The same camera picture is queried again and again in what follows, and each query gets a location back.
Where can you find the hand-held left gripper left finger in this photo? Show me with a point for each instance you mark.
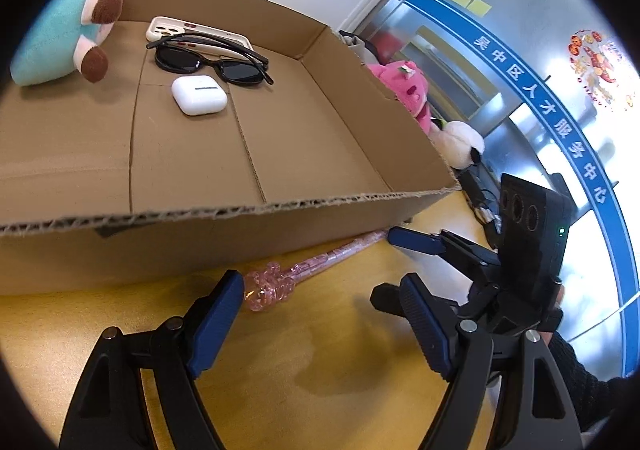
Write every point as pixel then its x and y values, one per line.
pixel 215 325

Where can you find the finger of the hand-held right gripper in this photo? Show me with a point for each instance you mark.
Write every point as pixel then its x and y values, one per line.
pixel 382 296
pixel 415 240

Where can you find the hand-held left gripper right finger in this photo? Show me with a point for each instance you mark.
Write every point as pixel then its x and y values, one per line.
pixel 427 327

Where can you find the pink transparent pen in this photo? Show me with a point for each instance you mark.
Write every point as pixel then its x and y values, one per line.
pixel 270 285

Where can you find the brown cardboard box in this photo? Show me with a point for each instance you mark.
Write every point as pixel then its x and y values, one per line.
pixel 200 154

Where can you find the pink teal plush pig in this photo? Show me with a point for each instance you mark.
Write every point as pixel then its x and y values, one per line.
pixel 50 29

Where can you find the person's right forearm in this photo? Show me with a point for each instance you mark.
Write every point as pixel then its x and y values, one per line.
pixel 580 375

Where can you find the white plush toy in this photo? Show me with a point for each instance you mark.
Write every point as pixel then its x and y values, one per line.
pixel 460 139

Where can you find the pink plush toy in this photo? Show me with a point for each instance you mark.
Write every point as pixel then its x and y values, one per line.
pixel 405 84

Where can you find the grey black soft item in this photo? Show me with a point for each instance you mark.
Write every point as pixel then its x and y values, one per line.
pixel 357 47

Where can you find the red window decoration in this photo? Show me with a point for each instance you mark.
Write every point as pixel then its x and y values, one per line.
pixel 595 59

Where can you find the white earbuds case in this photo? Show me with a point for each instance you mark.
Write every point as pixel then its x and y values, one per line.
pixel 200 94

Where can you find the black sunglasses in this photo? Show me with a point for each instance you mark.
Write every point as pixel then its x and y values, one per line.
pixel 240 72

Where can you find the yellow sticky note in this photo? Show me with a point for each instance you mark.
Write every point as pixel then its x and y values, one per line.
pixel 480 5

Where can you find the white phone case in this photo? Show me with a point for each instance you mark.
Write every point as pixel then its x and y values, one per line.
pixel 165 27

